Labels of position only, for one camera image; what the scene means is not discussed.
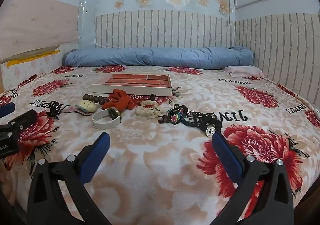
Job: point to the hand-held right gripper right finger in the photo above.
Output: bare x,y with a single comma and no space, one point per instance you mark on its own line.
225,154

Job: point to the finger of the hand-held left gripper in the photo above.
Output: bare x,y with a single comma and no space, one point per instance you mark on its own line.
23,119
6,110

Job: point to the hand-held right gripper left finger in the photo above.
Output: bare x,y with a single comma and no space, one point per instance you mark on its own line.
96,154

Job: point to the black scrunchie with rhinestone charm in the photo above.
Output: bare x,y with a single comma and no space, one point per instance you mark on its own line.
211,131

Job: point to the white band wristwatch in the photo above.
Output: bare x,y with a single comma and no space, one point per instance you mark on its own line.
100,124

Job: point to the small black hair claw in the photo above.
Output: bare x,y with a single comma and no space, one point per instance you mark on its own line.
54,109

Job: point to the cream cartoon hair clip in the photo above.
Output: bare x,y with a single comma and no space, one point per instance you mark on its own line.
87,106

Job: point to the orange fabric hair bow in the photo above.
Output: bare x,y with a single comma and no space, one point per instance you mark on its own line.
121,102

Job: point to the black hair claw colourful flowers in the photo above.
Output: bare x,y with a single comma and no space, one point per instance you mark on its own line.
173,114

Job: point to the translucent cream bow clip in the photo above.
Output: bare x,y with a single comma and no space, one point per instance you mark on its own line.
147,112

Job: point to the cream scrunchie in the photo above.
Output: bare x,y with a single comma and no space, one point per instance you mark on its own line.
148,103

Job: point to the white jewelry tray red lining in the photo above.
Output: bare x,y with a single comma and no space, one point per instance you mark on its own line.
132,84

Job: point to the black headband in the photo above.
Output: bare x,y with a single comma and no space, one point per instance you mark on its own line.
190,119

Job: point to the yellow tape strip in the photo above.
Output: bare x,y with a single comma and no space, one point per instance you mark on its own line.
32,59

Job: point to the floral printed blanket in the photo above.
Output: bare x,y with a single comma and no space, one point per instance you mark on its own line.
160,165

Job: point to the brown hair clip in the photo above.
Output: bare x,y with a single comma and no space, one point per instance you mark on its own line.
153,96

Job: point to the pink pillow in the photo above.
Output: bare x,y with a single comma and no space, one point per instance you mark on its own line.
243,71

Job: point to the pink headboard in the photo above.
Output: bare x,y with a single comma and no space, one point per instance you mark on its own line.
37,24

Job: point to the blue rolled quilt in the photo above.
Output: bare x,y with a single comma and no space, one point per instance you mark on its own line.
155,57

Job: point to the clear plastic sheet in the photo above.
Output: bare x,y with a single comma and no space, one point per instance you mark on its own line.
87,19

